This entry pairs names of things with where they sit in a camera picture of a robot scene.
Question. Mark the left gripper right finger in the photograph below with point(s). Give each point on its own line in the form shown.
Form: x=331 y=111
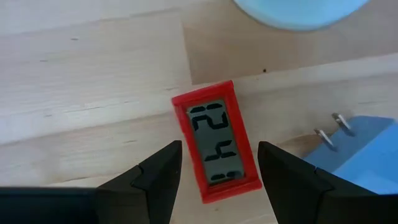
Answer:
x=295 y=193

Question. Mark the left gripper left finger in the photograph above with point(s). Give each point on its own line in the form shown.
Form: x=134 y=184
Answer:
x=155 y=186

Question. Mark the red digital clock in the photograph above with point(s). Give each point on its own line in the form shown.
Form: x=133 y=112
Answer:
x=217 y=140

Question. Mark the lavender wall charger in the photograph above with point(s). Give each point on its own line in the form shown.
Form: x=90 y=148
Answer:
x=367 y=149

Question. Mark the white cylindrical device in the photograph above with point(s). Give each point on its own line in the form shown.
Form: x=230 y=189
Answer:
x=298 y=14

